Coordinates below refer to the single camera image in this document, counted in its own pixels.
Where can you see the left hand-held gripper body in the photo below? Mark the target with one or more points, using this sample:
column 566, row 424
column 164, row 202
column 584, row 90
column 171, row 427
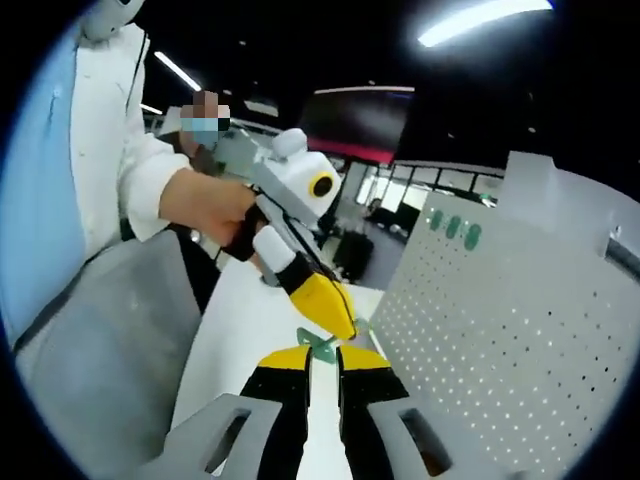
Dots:
column 295, row 185

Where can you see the black cabinet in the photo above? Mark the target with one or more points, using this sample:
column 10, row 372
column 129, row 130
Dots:
column 352, row 255

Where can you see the black hanging screen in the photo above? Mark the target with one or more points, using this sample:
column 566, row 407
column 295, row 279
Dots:
column 355, row 120

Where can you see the person's left hand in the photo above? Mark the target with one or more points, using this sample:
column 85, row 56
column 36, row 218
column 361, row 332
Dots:
column 205, row 205

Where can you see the white perforated mounting plate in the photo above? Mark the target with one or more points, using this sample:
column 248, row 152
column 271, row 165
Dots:
column 500, row 325

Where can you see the grey mesh office chair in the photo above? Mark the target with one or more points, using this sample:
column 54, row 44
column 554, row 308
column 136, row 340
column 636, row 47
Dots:
column 110, row 350

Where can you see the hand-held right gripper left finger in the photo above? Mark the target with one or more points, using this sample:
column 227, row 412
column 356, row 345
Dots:
column 270, row 400

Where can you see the white chest-worn device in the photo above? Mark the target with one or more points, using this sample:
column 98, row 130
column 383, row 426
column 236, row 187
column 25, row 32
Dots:
column 107, row 25

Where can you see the green hook assembly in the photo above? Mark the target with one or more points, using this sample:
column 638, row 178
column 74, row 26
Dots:
column 472, row 236
column 320, row 345
column 437, row 220
column 452, row 226

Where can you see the long ceiling light strip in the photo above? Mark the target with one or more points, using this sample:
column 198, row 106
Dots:
column 480, row 20
column 177, row 70

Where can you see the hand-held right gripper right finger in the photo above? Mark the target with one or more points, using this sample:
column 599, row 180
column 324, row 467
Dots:
column 370, row 390

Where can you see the person's white-shirted torso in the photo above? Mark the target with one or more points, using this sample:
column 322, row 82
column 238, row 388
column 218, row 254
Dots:
column 60, row 175

